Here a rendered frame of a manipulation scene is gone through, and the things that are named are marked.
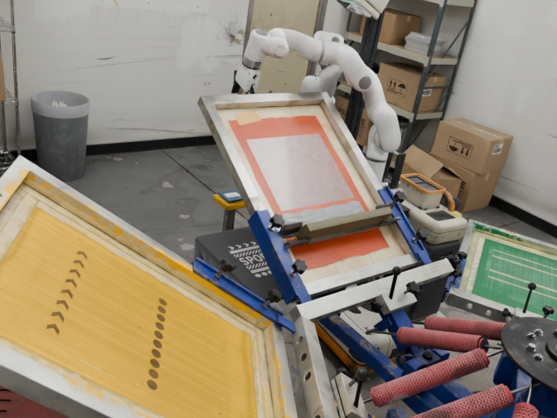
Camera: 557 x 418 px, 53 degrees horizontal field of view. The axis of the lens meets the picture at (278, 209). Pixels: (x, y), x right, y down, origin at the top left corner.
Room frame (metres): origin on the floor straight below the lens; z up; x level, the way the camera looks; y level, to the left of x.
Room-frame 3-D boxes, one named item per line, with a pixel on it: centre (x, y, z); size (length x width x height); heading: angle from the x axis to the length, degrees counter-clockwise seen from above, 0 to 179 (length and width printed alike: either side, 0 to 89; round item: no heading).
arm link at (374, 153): (2.34, -0.39, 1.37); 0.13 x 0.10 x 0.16; 17
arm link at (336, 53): (2.25, -0.17, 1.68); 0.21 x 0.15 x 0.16; 107
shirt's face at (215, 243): (1.96, -0.01, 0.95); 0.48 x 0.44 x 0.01; 40
